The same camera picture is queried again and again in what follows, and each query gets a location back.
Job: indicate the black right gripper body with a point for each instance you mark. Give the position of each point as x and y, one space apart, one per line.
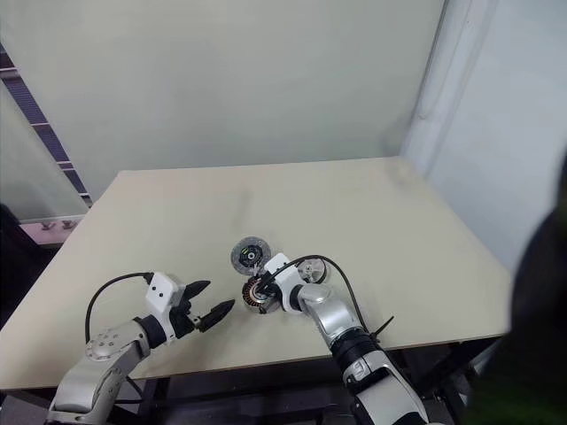
271 290

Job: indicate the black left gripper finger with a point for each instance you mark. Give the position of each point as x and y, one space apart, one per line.
218 313
198 288

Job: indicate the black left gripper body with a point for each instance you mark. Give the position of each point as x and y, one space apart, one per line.
180 319

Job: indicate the silver motor housing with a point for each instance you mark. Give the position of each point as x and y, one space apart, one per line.
248 302

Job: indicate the round motor lid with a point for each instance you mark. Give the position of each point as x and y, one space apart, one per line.
241 262

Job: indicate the silver spoked rotor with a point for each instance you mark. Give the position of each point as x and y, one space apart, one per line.
315 271

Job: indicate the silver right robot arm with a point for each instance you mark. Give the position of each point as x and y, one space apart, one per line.
328 310

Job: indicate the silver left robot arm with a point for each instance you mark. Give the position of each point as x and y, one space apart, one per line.
106 350

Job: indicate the pink ledge with brackets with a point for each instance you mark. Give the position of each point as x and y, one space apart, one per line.
48 232

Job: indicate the dark perforated window strip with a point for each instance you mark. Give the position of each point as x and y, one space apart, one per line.
44 128

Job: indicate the dark blurry rounded shape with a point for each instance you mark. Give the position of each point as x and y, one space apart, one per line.
549 310

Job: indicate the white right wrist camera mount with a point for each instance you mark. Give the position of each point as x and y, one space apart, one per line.
278 265

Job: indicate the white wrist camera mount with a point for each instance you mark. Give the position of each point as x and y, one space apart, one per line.
161 292
278 265

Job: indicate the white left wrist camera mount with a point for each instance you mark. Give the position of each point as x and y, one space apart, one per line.
161 292

